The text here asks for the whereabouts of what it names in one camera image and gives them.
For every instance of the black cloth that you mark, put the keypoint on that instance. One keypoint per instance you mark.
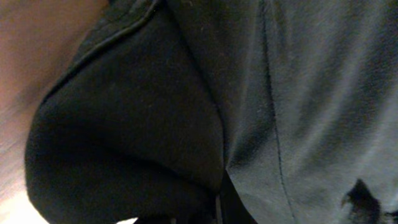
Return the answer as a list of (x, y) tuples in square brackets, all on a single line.
[(244, 111)]

